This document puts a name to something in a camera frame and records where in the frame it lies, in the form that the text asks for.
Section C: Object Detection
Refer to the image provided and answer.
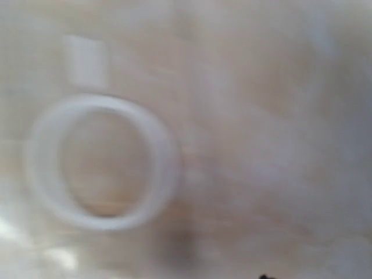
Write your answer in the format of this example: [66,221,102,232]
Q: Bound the clear case with heart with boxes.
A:
[1,1,371,278]

